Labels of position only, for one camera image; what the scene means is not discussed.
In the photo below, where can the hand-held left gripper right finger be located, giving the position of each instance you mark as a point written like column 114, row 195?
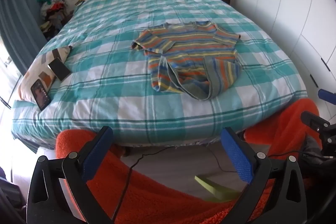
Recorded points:
column 237, row 158

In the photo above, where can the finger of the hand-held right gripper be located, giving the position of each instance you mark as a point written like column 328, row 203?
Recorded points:
column 326, row 96
column 313, row 120

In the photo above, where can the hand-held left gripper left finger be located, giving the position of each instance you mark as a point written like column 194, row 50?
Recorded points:
column 95, row 158

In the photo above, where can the striped knit sweater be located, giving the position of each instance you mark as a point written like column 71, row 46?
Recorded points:
column 189, row 56

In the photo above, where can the pile of colourful clothes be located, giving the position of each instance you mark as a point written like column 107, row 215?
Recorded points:
column 52, row 11

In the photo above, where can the light green plastic object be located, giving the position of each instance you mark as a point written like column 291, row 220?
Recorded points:
column 215, row 187

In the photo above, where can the black smartphone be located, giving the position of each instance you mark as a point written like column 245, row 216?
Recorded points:
column 40, row 94

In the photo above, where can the white wardrobe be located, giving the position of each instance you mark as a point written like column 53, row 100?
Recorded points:
column 296, row 8

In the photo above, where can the grey smartphone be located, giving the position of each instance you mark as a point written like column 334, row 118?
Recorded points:
column 59, row 69

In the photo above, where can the teal plaid bed blanket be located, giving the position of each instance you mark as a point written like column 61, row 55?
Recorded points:
column 105, row 56

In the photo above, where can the patterned cream pillow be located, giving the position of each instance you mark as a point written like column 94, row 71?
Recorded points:
column 39, row 69

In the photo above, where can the blue curtain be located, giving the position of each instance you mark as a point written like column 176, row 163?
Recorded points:
column 18, row 11

